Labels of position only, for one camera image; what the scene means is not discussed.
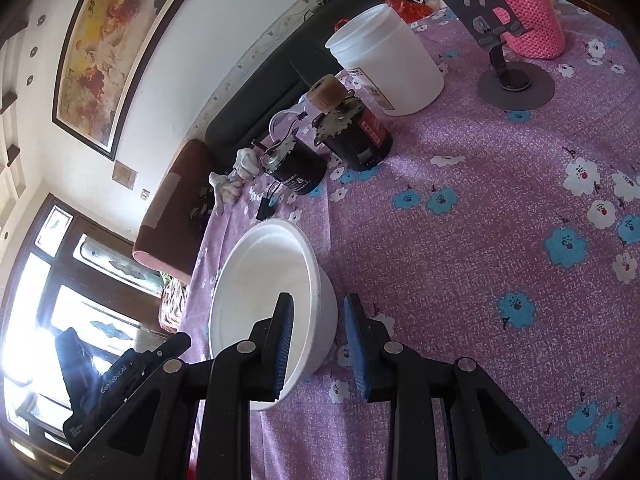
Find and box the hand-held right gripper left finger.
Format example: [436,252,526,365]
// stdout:
[65,292,296,480]

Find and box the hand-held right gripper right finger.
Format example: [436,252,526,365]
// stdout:
[342,294,576,480]

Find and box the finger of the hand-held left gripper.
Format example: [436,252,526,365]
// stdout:
[150,331,192,364]

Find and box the small white foam bowl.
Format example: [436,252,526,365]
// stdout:
[208,218,338,412]

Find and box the wicker basket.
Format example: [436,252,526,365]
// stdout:
[159,274,190,335]

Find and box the red upholstered seat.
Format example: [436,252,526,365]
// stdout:
[131,139,221,286]

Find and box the wooden framed glass door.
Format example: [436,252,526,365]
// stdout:
[0,192,168,466]

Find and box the black binder clip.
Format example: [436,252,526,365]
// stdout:
[255,195,280,221]

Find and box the white crumpled cloth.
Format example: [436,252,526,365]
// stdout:
[209,147,261,217]

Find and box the black can with gear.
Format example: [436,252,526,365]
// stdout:
[252,110,328,198]

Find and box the purple floral tablecloth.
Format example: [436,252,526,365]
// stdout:
[175,0,640,480]

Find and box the black can with red label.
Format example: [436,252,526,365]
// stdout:
[312,91,393,172]

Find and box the dark sofa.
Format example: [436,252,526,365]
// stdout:
[205,0,436,158]

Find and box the cork stopper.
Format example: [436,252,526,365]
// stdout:
[306,75,347,111]

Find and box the white plastic jar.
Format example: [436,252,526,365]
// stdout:
[325,3,446,117]

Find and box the grey metal phone stand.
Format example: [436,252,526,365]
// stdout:
[422,0,557,109]

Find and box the red plastic bag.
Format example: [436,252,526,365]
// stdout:
[334,0,433,31]

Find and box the pink knitted cover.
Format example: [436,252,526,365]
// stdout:
[477,0,566,58]

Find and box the small wall plaque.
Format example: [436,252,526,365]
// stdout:
[111,161,138,191]

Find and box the framed wall painting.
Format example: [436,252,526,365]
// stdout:
[51,0,213,162]

